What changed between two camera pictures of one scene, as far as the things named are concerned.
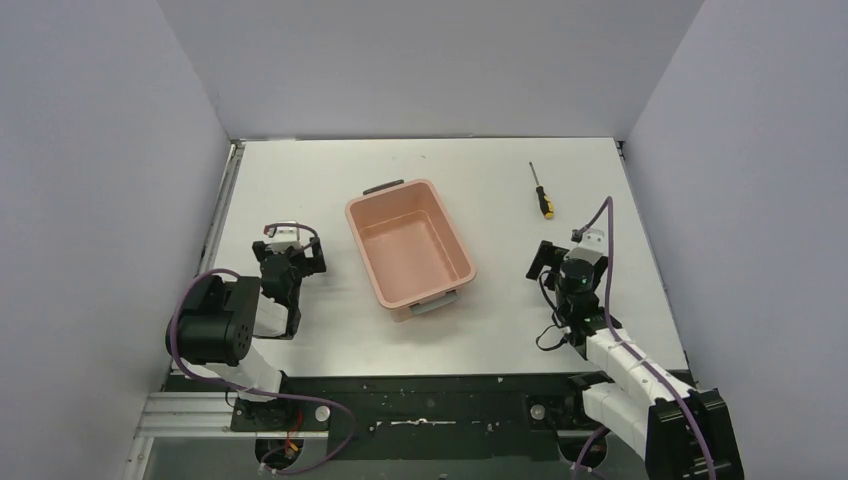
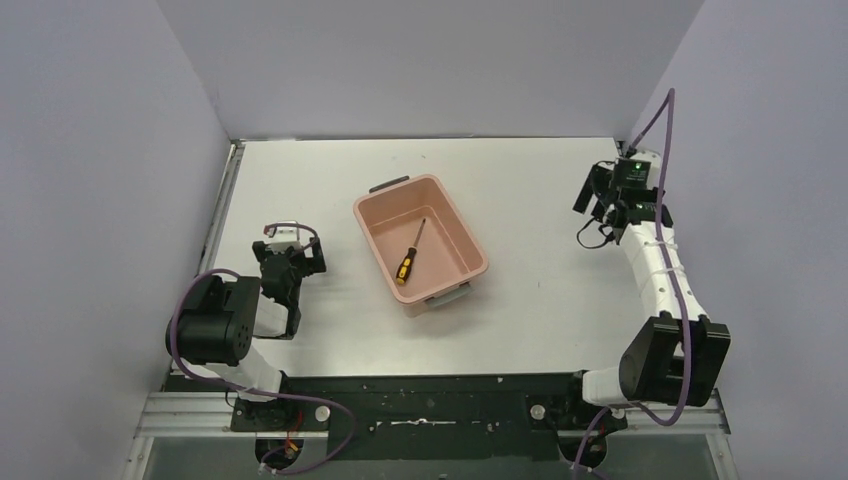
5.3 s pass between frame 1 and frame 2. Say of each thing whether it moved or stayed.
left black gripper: stayed
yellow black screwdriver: moved
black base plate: stayed
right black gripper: moved
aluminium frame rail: stayed
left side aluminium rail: stayed
